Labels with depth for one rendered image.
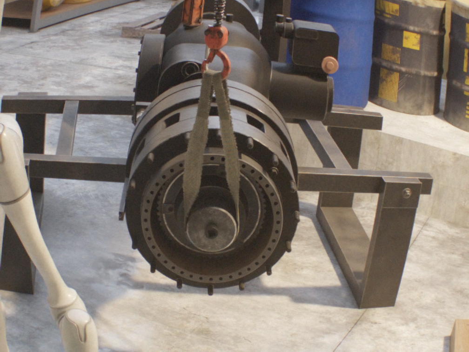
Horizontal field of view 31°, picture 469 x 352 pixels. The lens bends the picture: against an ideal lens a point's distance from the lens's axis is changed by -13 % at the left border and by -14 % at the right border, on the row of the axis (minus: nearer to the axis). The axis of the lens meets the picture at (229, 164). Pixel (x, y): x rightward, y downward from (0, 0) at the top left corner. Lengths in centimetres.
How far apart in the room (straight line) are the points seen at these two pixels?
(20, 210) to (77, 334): 39
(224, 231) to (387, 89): 324
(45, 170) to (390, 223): 150
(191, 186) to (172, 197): 15
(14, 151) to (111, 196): 307
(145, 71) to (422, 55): 228
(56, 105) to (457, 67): 257
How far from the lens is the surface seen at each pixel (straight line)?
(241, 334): 384
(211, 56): 253
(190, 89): 308
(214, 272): 283
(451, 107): 579
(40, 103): 467
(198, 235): 269
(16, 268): 393
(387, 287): 413
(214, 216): 267
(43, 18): 972
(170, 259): 281
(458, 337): 378
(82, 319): 232
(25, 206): 214
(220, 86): 253
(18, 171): 210
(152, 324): 385
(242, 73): 363
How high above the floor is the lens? 192
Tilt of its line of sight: 19 degrees down
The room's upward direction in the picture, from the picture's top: 6 degrees clockwise
